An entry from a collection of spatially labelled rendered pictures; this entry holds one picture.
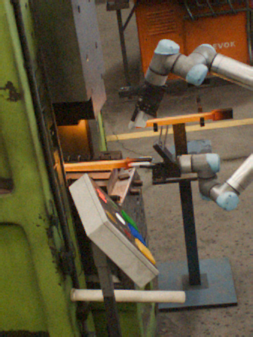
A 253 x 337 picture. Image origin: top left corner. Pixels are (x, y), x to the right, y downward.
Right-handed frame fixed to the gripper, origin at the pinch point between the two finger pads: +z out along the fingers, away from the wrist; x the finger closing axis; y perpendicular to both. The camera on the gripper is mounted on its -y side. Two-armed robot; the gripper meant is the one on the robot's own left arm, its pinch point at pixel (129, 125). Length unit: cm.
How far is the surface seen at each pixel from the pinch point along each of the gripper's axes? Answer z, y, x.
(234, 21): 56, 46, 367
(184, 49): 93, 15, 359
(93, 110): 1.0, -14.9, 2.1
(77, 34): -26.3, -29.0, -2.6
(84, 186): 9.5, -6.0, -35.6
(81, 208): 10.5, -3.8, -47.0
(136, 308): 80, 33, -2
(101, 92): -0.5, -15.6, 16.0
